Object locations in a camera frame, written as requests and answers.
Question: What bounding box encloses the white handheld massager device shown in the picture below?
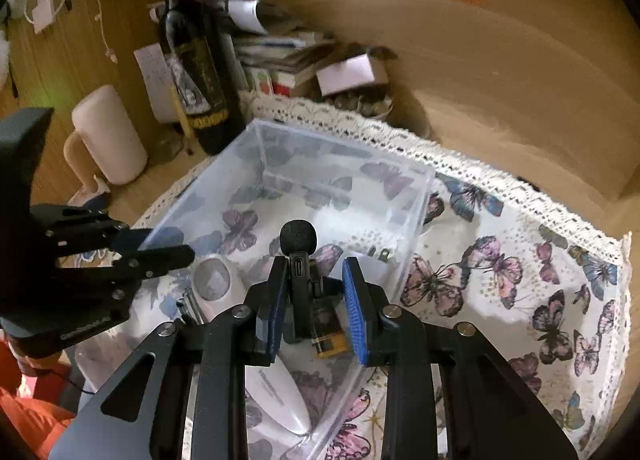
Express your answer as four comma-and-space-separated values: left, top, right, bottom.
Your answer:
191, 254, 311, 436

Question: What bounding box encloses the stack of magazines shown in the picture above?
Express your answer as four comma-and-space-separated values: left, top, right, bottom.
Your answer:
146, 0, 352, 98

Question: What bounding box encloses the white handwritten note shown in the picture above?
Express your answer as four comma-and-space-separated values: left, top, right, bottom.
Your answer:
134, 43, 179, 124

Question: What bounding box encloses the butterfly lace table cloth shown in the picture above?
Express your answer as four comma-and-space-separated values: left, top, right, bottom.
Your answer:
74, 94, 629, 460

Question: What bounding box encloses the white small card box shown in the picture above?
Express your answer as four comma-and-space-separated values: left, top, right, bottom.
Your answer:
316, 54, 388, 96

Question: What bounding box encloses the cream pink mug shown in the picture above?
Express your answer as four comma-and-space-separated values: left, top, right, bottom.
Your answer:
63, 85, 149, 192

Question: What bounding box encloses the dark wine bottle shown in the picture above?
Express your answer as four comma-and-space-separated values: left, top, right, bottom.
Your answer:
158, 0, 245, 156

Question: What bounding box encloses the clear plastic storage box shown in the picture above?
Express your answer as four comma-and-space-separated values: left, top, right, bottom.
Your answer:
76, 120, 435, 459

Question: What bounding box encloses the white wall charger plug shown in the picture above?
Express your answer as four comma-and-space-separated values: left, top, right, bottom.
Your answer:
367, 246, 393, 263

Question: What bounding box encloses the silver metal flashlight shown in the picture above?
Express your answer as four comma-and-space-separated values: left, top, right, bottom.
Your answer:
177, 291, 206, 326

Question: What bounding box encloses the black clip microphone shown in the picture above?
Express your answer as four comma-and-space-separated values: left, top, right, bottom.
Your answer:
280, 220, 317, 344

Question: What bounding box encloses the black gold battery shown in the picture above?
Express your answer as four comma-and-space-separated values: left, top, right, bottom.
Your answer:
310, 294, 349, 358

